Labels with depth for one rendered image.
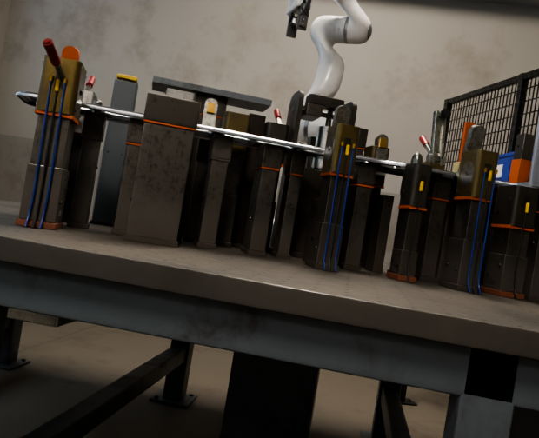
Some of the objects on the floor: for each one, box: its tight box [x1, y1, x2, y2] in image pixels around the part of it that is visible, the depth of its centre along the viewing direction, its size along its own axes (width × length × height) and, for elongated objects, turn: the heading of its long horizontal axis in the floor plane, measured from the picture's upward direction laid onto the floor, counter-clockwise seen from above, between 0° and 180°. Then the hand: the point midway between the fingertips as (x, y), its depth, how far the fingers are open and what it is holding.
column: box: [220, 352, 321, 438], centre depth 220 cm, size 31×31×66 cm
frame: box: [0, 256, 539, 438], centre depth 169 cm, size 256×161×66 cm
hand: (296, 30), depth 182 cm, fingers open, 8 cm apart
